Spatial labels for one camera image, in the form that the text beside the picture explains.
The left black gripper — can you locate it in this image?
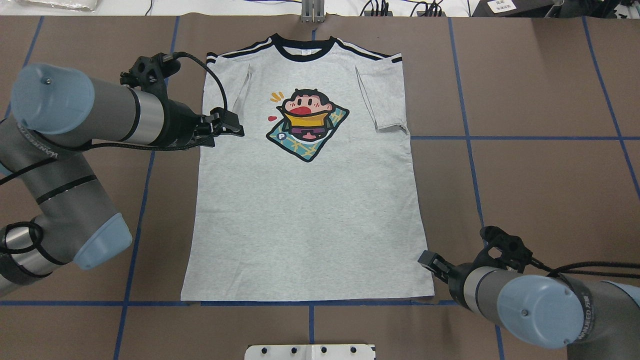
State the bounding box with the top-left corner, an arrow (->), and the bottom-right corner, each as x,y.
161,99 -> 245,148

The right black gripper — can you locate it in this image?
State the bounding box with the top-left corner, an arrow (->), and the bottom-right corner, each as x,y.
417,250 -> 480,306

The grey cartoon print t-shirt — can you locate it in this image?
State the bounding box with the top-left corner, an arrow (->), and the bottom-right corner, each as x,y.
180,34 -> 435,302

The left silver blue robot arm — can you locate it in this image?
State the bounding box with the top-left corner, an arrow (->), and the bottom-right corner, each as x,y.
1,57 -> 244,296

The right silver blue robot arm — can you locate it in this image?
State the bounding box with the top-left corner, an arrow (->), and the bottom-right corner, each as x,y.
418,250 -> 640,360

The clear plastic bag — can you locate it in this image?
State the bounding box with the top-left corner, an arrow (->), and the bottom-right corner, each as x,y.
14,0 -> 100,12

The white central pillar with base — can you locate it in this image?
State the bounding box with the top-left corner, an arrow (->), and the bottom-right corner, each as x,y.
244,343 -> 377,360

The black box with label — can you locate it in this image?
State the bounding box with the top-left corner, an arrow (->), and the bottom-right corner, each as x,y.
471,0 -> 560,18

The left black camera cable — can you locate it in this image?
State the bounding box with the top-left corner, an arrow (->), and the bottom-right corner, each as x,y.
165,51 -> 230,121

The black camera cable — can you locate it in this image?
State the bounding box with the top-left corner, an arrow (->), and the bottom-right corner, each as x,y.
530,257 -> 640,280
165,51 -> 230,121

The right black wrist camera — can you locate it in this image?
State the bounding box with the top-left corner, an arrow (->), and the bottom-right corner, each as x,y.
474,226 -> 533,274

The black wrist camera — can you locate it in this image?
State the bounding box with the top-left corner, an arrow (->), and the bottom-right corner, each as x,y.
119,52 -> 181,99
474,226 -> 533,274

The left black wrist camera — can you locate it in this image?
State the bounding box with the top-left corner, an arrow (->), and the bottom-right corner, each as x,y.
119,52 -> 181,99

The right black camera cable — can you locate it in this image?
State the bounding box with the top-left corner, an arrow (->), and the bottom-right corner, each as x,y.
530,257 -> 640,280

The aluminium frame post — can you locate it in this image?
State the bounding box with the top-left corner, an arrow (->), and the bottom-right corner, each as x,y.
300,0 -> 326,24

